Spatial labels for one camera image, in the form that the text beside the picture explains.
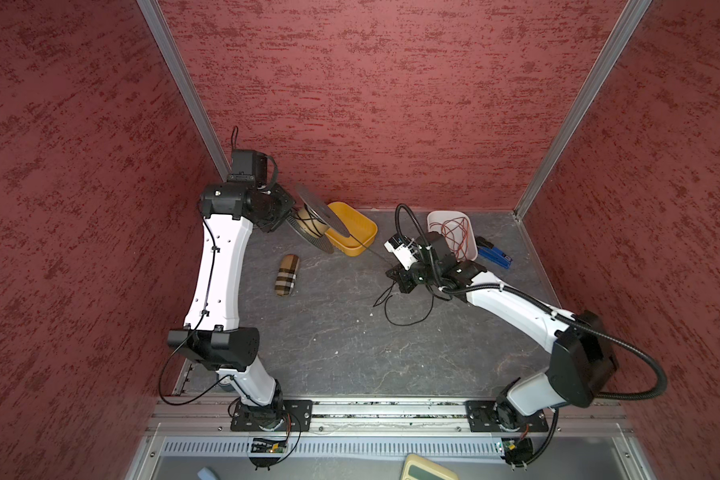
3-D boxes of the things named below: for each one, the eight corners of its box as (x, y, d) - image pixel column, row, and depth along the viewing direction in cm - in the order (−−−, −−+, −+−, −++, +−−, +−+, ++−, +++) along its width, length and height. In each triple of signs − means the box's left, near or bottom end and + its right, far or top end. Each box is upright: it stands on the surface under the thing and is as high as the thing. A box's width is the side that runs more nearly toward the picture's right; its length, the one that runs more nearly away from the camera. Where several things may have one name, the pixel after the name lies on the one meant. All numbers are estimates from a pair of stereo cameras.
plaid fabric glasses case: (275, 297, 98) (272, 291, 95) (284, 260, 108) (281, 254, 105) (293, 297, 98) (290, 291, 95) (300, 260, 108) (298, 254, 105)
